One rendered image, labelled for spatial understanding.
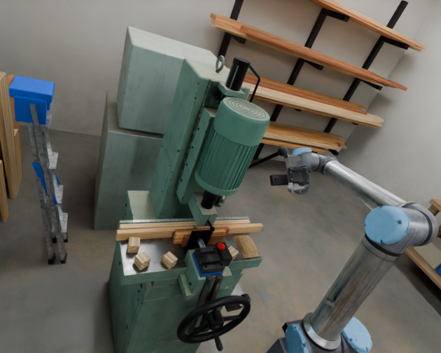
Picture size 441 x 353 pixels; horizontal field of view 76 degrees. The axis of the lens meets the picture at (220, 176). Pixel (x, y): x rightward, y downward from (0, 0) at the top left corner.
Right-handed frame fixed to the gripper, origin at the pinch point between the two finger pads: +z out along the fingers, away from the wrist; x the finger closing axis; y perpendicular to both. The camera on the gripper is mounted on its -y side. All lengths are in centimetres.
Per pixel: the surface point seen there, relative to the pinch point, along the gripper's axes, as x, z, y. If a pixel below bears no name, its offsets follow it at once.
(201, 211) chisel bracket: 12.1, 5.0, -33.7
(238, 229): 19.2, -21.6, -27.7
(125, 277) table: 34, 23, -56
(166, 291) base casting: 42, 2, -52
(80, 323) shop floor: 65, -28, -130
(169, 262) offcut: 31, 13, -44
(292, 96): -129, -194, -8
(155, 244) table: 24, 9, -53
